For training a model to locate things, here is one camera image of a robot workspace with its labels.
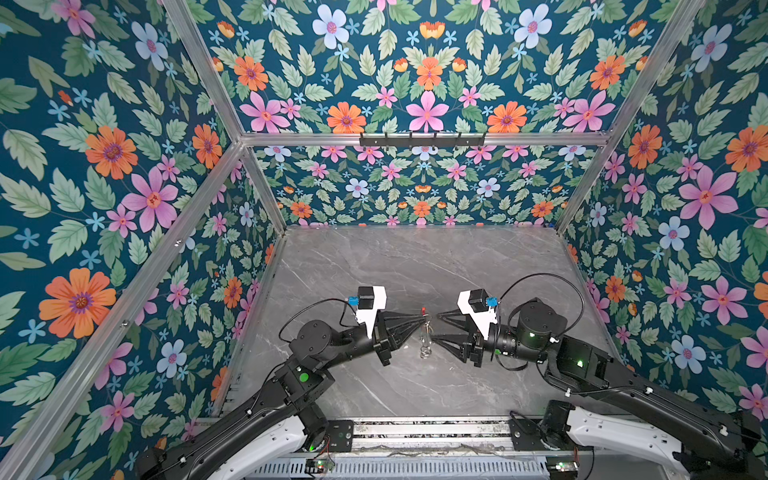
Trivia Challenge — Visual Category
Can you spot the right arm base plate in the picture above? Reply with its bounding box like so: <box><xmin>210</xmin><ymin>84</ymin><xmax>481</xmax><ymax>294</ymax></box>
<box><xmin>508</xmin><ymin>400</ymin><xmax>594</xmax><ymax>452</ymax></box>

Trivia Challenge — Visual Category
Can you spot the camera black cable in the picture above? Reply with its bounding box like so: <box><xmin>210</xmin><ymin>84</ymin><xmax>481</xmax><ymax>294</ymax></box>
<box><xmin>277</xmin><ymin>298</ymin><xmax>355</xmax><ymax>343</ymax></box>
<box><xmin>494</xmin><ymin>272</ymin><xmax>586</xmax><ymax>337</ymax></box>

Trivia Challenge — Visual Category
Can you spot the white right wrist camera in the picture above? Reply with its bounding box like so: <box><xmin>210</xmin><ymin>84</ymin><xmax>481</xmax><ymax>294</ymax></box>
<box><xmin>457</xmin><ymin>289</ymin><xmax>498</xmax><ymax>340</ymax></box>

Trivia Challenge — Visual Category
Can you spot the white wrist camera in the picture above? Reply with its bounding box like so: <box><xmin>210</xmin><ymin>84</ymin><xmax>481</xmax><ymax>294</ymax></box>
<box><xmin>348</xmin><ymin>286</ymin><xmax>387</xmax><ymax>339</ymax></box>
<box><xmin>457</xmin><ymin>289</ymin><xmax>498</xmax><ymax>340</ymax></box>

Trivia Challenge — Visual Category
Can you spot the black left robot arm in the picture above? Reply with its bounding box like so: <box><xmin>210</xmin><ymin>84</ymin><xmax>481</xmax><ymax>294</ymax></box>
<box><xmin>137</xmin><ymin>311</ymin><xmax>426</xmax><ymax>479</ymax></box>

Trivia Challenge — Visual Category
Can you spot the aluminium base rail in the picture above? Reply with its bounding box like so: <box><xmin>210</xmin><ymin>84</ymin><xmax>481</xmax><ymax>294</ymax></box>
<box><xmin>185</xmin><ymin>416</ymin><xmax>679</xmax><ymax>457</ymax></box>

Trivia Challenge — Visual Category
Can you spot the black hook rail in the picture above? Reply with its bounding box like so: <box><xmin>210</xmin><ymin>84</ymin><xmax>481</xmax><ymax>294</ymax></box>
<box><xmin>358</xmin><ymin>132</ymin><xmax>486</xmax><ymax>149</ymax></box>

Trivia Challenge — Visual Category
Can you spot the silver keyring with keys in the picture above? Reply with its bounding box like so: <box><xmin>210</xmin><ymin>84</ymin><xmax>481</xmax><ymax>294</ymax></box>
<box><xmin>419</xmin><ymin>308</ymin><xmax>432</xmax><ymax>360</ymax></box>

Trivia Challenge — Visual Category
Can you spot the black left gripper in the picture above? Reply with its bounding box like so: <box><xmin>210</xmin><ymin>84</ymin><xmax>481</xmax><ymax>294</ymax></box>
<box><xmin>321</xmin><ymin>309</ymin><xmax>428</xmax><ymax>372</ymax></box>

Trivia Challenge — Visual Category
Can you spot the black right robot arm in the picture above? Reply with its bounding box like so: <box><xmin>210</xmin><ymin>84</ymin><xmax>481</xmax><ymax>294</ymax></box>
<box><xmin>433</xmin><ymin>299</ymin><xmax>766</xmax><ymax>479</ymax></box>

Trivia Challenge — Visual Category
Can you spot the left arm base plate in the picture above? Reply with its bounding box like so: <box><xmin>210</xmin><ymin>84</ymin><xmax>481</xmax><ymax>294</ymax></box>
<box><xmin>314</xmin><ymin>419</ymin><xmax>355</xmax><ymax>454</ymax></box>

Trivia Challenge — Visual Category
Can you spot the left camera black cable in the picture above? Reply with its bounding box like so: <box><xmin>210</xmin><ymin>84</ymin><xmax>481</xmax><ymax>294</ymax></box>
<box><xmin>277</xmin><ymin>298</ymin><xmax>355</xmax><ymax>343</ymax></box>

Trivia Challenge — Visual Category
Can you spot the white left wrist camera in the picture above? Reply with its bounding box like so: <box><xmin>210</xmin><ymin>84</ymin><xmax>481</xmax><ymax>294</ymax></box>
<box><xmin>348</xmin><ymin>286</ymin><xmax>387</xmax><ymax>339</ymax></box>

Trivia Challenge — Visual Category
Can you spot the right camera black cable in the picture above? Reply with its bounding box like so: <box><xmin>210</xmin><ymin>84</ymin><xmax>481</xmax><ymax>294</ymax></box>
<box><xmin>494</xmin><ymin>272</ymin><xmax>586</xmax><ymax>337</ymax></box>

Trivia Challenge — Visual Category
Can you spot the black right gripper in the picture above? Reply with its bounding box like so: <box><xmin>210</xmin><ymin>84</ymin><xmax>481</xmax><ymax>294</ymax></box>
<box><xmin>432</xmin><ymin>306</ymin><xmax>549</xmax><ymax>369</ymax></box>

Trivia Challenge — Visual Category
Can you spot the white ventilation grille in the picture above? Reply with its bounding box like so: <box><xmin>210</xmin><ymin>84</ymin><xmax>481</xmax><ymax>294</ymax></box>
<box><xmin>247</xmin><ymin>457</ymin><xmax>550</xmax><ymax>479</ymax></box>

